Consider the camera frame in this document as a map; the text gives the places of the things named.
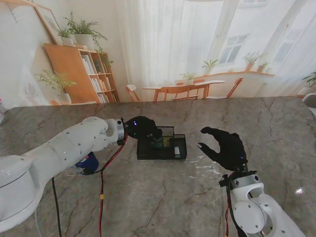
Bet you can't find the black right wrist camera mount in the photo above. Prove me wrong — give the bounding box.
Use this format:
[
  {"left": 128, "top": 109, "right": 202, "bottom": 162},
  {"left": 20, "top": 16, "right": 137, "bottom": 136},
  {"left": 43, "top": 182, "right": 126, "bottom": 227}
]
[{"left": 219, "top": 174, "right": 230, "bottom": 188}]

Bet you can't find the printed room backdrop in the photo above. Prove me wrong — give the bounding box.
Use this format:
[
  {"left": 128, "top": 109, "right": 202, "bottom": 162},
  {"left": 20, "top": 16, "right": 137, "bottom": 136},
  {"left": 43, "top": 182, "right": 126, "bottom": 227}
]
[{"left": 0, "top": 0, "right": 316, "bottom": 107}]

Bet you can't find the white rounded object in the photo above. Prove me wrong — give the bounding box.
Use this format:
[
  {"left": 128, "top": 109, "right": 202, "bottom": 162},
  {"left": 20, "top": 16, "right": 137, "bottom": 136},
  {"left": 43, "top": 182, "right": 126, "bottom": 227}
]
[{"left": 302, "top": 93, "right": 316, "bottom": 109}]

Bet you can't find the red and black right arm cable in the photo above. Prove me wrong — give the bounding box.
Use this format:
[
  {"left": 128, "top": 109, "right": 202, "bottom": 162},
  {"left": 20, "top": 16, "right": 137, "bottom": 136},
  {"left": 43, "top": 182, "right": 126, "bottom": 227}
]
[{"left": 225, "top": 172, "right": 237, "bottom": 237}]

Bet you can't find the red and black left arm cable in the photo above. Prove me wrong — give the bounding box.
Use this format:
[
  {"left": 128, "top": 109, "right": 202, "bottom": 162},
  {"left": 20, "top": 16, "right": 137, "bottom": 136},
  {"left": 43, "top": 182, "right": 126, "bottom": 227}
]
[{"left": 50, "top": 130, "right": 129, "bottom": 237}]

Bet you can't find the blue mesh pen cup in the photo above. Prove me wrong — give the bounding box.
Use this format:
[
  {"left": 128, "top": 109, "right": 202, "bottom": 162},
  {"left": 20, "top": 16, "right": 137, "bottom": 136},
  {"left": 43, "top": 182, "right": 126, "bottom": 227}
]
[{"left": 74, "top": 152, "right": 100, "bottom": 176}]

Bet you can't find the green binder clip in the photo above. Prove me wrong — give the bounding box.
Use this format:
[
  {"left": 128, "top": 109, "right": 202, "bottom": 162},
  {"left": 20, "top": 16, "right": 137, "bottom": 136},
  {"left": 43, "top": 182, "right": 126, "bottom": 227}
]
[{"left": 150, "top": 139, "right": 164, "bottom": 150}]

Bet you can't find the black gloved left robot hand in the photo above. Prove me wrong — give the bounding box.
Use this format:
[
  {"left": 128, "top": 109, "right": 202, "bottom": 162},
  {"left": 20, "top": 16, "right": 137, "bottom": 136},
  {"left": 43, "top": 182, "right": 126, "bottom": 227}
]
[{"left": 124, "top": 115, "right": 164, "bottom": 147}]

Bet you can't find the black mesh desk organizer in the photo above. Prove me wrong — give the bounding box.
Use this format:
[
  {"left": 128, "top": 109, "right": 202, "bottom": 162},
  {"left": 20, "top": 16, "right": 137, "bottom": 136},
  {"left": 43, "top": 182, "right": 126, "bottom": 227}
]
[{"left": 137, "top": 125, "right": 187, "bottom": 160}]

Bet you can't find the red and black arm cable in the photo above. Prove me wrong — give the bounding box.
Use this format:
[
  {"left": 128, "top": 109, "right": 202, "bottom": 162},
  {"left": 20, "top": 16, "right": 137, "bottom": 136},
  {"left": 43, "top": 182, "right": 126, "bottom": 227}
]
[
  {"left": 50, "top": 130, "right": 129, "bottom": 237},
  {"left": 225, "top": 172, "right": 237, "bottom": 237}
]

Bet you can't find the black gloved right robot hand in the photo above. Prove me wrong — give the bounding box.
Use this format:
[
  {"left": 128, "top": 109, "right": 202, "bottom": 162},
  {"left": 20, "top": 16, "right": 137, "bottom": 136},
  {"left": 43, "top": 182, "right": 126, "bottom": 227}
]
[{"left": 196, "top": 126, "right": 249, "bottom": 172}]

